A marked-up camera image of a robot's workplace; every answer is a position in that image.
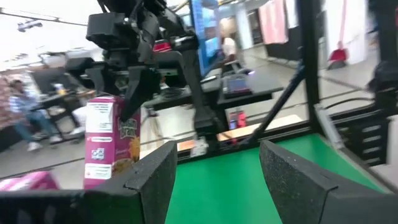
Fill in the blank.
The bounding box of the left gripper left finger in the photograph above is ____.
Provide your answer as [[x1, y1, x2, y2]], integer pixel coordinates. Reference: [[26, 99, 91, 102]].
[[0, 141, 178, 224]]

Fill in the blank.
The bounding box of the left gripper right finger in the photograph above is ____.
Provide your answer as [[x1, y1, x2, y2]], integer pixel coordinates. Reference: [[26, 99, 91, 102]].
[[259, 139, 398, 224]]

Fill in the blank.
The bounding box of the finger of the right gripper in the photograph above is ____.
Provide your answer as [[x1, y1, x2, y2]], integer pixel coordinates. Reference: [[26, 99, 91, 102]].
[[85, 67, 105, 96], [120, 67, 162, 122]]

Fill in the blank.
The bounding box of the Raisin Bran cereal box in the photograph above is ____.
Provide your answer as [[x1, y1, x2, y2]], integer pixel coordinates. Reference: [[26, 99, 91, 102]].
[[83, 95, 142, 190], [0, 170, 60, 192]]

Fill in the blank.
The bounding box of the black background table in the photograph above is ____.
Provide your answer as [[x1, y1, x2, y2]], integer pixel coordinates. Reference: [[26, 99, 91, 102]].
[[30, 88, 96, 125]]

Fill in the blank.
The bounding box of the blue display screen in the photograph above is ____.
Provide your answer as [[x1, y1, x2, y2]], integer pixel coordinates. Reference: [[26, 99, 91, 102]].
[[189, 0, 224, 78]]

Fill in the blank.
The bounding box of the person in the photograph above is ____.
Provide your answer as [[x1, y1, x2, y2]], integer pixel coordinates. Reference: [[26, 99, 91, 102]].
[[218, 29, 239, 65], [7, 79, 65, 152]]

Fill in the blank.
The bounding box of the green table mat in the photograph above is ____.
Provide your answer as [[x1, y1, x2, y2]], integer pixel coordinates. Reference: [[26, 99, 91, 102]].
[[164, 133, 388, 224]]

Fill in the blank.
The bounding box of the tablet screen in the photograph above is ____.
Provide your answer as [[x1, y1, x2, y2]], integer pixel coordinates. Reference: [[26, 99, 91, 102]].
[[223, 75, 253, 96]]

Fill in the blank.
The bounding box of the black side desk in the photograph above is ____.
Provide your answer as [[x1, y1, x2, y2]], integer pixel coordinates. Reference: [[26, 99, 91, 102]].
[[144, 73, 284, 110]]

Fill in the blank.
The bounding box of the pink hanging cloth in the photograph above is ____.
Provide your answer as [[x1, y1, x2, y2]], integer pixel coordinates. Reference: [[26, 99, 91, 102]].
[[257, 0, 290, 45]]

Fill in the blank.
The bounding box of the red floor object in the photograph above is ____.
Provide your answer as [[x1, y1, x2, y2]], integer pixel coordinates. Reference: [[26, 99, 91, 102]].
[[326, 48, 349, 70]]

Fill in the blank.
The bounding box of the grey arm base bracket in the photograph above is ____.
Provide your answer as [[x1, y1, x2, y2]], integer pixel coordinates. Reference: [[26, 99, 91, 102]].
[[190, 136, 210, 158]]

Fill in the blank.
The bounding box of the black metal rig frame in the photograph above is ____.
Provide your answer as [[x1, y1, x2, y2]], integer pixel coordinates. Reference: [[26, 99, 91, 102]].
[[175, 0, 398, 175]]

